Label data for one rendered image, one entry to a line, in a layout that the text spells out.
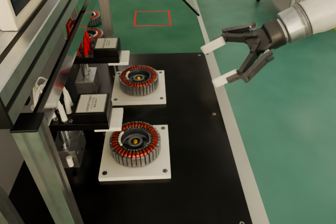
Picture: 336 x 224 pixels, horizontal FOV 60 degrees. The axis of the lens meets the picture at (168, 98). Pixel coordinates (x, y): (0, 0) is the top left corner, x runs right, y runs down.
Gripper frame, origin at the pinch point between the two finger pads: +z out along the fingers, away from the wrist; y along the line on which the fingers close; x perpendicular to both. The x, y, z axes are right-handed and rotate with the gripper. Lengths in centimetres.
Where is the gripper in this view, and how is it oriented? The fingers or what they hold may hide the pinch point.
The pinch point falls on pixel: (211, 65)
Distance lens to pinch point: 83.4
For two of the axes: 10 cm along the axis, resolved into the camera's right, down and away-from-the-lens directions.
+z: -8.6, 4.1, 2.9
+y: -1.5, -7.5, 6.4
